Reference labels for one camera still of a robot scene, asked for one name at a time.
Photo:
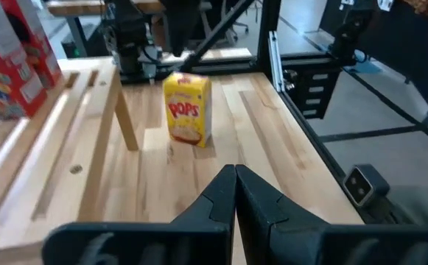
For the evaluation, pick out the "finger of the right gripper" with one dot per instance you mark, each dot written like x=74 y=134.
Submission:
x=180 y=25

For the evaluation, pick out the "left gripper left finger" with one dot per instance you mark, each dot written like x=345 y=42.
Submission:
x=199 y=243

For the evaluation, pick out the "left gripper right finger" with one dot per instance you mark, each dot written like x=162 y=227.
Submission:
x=272 y=243

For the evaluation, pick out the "yellow Corn Pops cereal box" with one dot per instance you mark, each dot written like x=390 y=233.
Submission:
x=188 y=110

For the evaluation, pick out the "red Froot Loops cereal box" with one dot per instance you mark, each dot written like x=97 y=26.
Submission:
x=42 y=55
x=0 y=81

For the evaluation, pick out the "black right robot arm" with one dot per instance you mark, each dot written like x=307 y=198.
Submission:
x=129 y=33

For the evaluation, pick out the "light wooden slatted shelf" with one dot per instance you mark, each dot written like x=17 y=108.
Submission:
x=51 y=165

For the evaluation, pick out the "wooden background table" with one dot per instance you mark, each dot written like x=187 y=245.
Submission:
x=77 y=6

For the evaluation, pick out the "black drawer unit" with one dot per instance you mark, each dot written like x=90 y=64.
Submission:
x=315 y=92

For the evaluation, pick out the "black upright device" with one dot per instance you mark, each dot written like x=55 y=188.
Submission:
x=350 y=33

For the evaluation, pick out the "silver aluminium post bracket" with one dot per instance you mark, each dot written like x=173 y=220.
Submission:
x=275 y=62

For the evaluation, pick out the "small black table camera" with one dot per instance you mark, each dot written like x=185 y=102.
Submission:
x=364 y=184

